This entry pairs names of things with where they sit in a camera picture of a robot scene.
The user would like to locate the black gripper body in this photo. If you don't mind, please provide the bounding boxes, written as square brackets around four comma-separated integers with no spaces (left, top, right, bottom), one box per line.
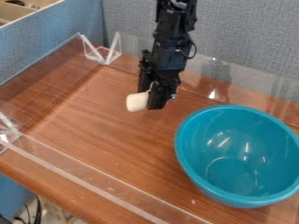
[138,41,192,99]

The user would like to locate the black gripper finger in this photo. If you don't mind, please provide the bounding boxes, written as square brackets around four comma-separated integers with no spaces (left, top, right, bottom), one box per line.
[146,81,174,110]
[137,68,153,92]

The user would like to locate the white brown toy mushroom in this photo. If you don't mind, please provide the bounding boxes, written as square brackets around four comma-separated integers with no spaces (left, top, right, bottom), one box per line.
[125,92,148,112]

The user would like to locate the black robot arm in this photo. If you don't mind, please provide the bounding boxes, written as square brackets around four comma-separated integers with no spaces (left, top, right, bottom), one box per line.
[137,0,197,110]

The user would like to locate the blue plastic bowl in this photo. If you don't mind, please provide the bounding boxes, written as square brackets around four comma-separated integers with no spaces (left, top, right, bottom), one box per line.
[173,105,299,208]

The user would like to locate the clear acrylic back barrier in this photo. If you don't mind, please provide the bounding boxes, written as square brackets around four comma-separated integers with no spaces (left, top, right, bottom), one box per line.
[112,31,299,128]

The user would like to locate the clear acrylic barrier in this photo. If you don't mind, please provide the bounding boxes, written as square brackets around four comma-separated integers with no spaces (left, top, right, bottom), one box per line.
[112,31,299,128]
[0,33,97,126]
[0,112,209,224]

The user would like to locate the clear acrylic left barrier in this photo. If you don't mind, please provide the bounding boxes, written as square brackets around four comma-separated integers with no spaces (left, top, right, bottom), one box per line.
[0,33,97,126]

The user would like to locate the clear acrylic front barrier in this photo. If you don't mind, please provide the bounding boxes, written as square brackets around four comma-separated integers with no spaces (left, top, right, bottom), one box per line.
[0,112,209,224]

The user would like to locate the wooden shelf unit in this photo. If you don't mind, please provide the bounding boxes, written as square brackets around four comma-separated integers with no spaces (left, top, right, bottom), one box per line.
[0,0,65,29]

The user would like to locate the clear acrylic corner bracket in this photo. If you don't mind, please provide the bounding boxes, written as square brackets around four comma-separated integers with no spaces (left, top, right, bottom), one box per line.
[78,32,122,65]

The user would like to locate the black cables under table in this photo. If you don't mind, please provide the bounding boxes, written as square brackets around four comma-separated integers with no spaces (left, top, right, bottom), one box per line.
[0,195,44,224]

